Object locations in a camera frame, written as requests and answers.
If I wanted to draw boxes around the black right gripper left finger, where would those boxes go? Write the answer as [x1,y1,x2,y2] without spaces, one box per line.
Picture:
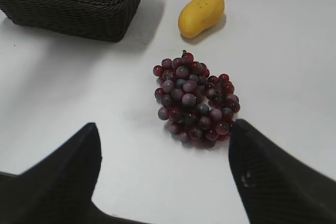
[0,122,102,224]

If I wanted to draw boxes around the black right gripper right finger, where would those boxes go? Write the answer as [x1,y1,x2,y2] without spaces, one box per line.
[228,119,335,223]

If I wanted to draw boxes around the dark brown wicker basket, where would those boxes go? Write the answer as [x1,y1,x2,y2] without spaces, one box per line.
[1,0,141,42]

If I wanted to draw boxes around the purple grape bunch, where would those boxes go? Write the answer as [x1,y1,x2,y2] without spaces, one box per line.
[153,50,241,148]

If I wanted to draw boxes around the orange yellow mango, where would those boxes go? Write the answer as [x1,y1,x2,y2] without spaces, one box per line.
[177,0,225,39]

